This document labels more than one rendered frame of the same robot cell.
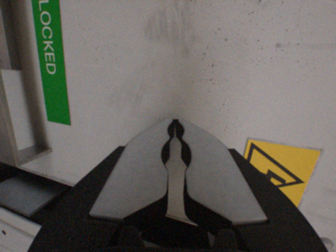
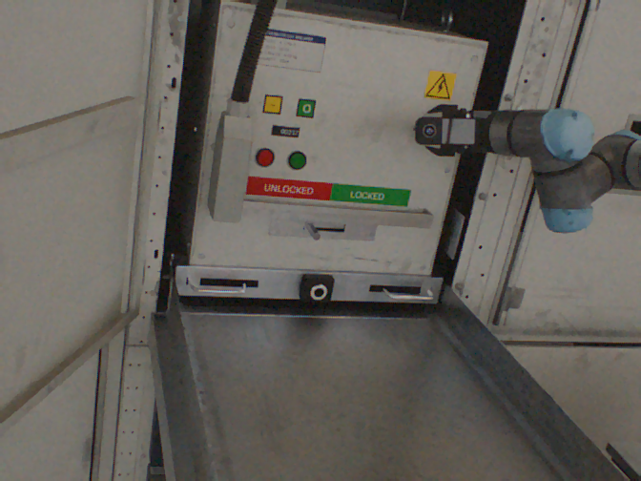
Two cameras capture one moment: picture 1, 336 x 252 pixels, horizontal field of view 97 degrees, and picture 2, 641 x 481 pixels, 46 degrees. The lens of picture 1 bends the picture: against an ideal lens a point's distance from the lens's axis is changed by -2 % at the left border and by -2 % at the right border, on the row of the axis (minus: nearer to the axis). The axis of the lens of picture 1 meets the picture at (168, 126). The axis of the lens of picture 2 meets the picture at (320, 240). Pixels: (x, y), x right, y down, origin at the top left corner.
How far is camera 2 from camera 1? 128 cm
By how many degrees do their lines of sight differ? 7
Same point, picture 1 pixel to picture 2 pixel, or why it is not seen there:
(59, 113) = (403, 197)
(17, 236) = (481, 233)
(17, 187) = (450, 240)
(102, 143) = (422, 170)
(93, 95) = (397, 172)
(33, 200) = (457, 221)
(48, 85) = (388, 200)
